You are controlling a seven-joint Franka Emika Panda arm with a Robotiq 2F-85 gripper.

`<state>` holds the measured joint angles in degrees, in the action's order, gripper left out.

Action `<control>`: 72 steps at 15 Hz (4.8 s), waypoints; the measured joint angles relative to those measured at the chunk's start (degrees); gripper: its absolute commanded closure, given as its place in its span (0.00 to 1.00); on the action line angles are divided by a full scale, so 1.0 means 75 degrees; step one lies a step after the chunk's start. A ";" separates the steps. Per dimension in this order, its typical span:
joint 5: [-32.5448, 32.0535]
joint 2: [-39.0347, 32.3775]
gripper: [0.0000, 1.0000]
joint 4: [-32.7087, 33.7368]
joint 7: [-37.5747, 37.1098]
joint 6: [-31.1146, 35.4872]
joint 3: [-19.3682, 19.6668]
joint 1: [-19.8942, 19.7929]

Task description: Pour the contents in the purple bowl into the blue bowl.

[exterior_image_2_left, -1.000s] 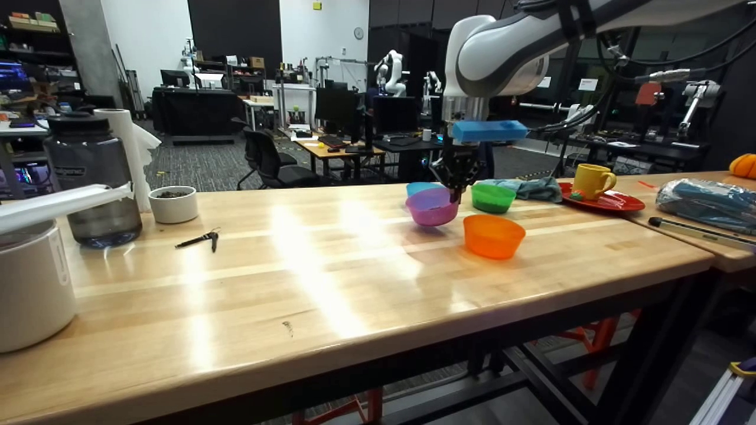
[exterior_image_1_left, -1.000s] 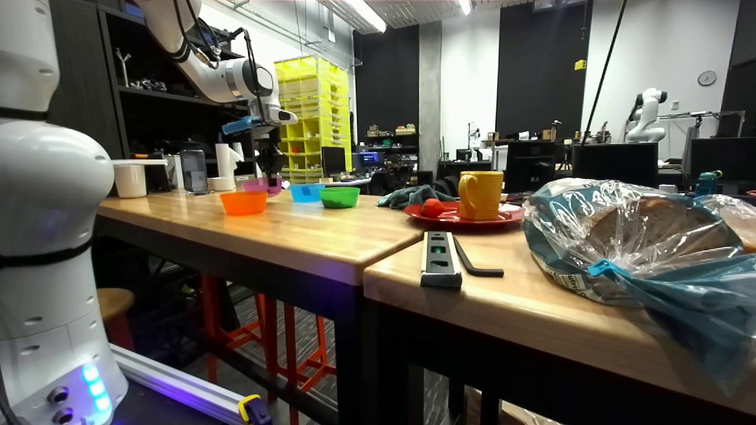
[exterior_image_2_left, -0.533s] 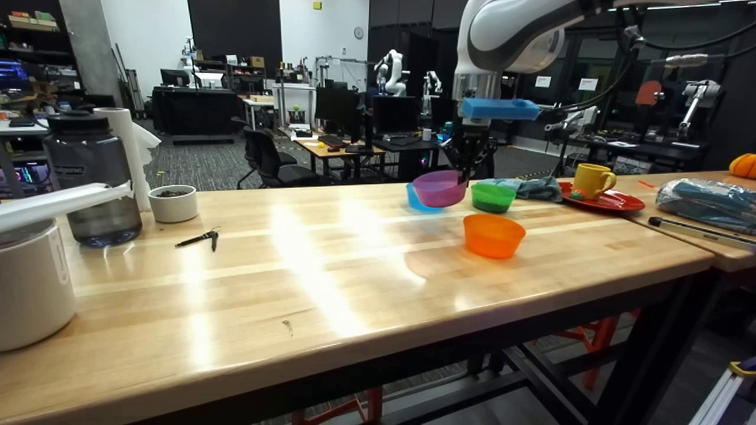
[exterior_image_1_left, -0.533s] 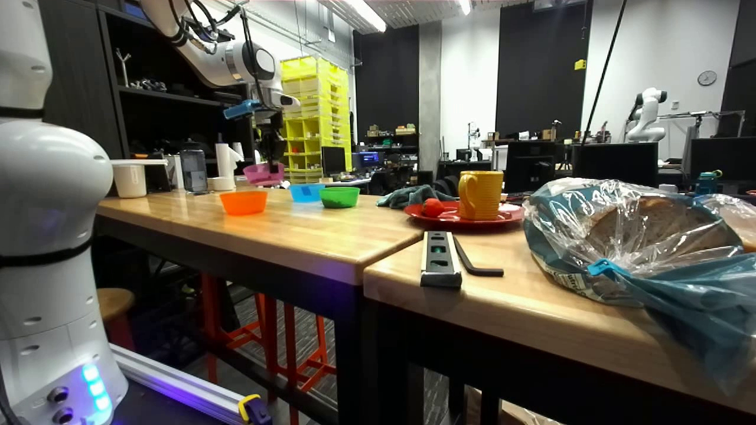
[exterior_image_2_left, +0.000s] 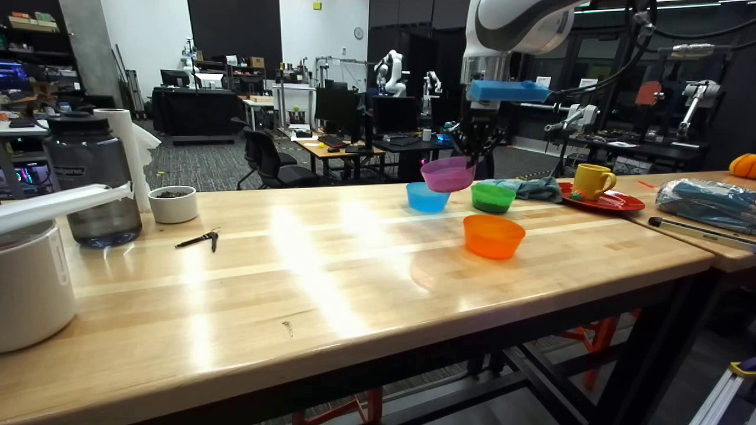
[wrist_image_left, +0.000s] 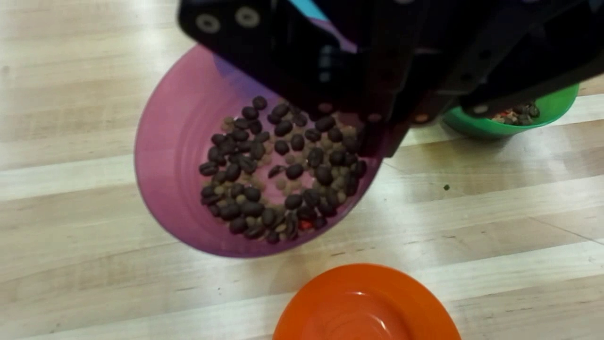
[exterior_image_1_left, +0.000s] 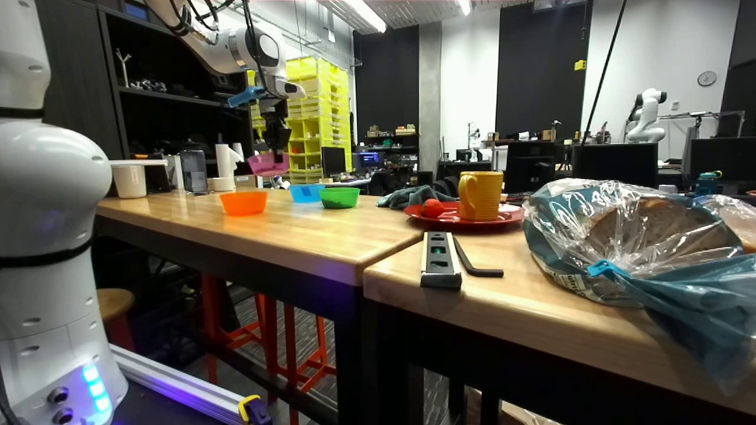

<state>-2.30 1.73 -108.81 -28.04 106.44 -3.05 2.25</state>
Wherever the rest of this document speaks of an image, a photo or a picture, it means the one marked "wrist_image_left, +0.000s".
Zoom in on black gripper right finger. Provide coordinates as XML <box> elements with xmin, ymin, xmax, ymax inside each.
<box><xmin>358</xmin><ymin>0</ymin><xmax>604</xmax><ymax>161</ymax></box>

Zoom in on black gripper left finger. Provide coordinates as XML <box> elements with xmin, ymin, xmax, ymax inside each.
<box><xmin>175</xmin><ymin>0</ymin><xmax>366</xmax><ymax>118</ymax></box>

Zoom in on purple plastic bowl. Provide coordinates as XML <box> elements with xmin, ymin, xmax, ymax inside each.
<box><xmin>132</xmin><ymin>18</ymin><xmax>385</xmax><ymax>262</ymax></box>

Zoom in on brown kibble pellets pile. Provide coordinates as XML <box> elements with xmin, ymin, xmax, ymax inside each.
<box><xmin>198</xmin><ymin>95</ymin><xmax>370</xmax><ymax>246</ymax></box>

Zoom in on green plastic bowl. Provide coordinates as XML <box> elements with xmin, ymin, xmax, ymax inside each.
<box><xmin>439</xmin><ymin>84</ymin><xmax>581</xmax><ymax>143</ymax></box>

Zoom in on orange plastic bowl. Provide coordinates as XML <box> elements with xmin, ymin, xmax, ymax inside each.
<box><xmin>270</xmin><ymin>263</ymin><xmax>464</xmax><ymax>340</ymax></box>

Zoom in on mixed colourful kibble pile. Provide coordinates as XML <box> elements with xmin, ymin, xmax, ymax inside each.
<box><xmin>483</xmin><ymin>103</ymin><xmax>541</xmax><ymax>127</ymax></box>

